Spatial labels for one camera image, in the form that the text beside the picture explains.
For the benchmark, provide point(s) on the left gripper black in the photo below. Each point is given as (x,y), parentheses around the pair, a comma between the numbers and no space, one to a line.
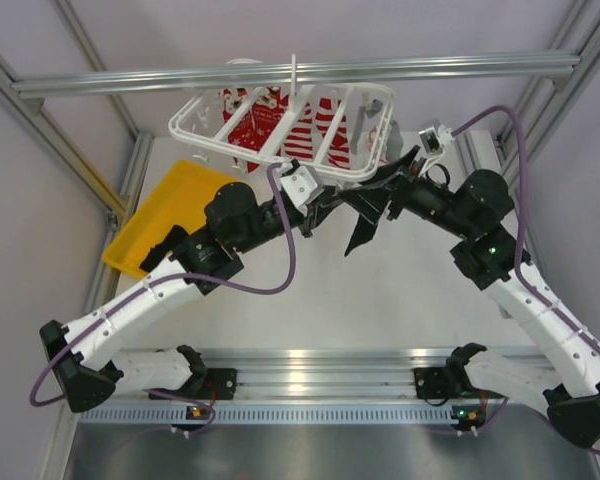
(319,210)

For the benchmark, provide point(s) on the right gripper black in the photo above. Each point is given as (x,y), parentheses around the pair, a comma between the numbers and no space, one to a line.
(371,202)

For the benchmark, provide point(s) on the black sock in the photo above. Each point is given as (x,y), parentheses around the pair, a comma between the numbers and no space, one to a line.
(156,253)
(363,233)

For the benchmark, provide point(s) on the white plastic clip hanger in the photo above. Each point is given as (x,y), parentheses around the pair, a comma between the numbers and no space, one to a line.
(199,124)

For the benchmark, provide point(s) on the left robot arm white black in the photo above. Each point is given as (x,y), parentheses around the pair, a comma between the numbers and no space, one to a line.
(88,357)

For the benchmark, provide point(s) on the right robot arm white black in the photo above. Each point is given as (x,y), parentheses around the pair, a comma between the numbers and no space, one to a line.
(498,265)

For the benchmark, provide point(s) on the grey sock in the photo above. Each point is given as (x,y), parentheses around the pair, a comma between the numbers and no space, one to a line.
(366,111)
(394,144)

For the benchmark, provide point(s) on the red white striped sock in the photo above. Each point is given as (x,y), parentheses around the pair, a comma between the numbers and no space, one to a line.
(338,153)
(298,144)

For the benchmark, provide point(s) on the yellow plastic tray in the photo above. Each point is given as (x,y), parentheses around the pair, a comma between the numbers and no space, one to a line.
(178,199)

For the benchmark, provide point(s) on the aluminium top crossbar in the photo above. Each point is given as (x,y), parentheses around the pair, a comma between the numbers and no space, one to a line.
(508,64)

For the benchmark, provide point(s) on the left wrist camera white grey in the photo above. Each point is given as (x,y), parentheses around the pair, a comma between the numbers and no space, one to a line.
(301,183)

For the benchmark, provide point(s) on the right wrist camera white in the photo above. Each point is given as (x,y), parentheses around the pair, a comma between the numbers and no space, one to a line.
(435,138)

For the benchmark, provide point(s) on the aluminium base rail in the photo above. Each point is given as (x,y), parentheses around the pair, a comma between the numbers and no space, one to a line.
(285,375)

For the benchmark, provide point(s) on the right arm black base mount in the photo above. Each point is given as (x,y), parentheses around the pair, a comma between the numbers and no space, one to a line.
(441,383)

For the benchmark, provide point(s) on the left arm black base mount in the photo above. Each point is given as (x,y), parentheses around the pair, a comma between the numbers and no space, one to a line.
(218,384)

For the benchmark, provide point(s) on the grey slotted cable duct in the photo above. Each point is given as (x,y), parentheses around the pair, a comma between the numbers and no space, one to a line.
(286,414)

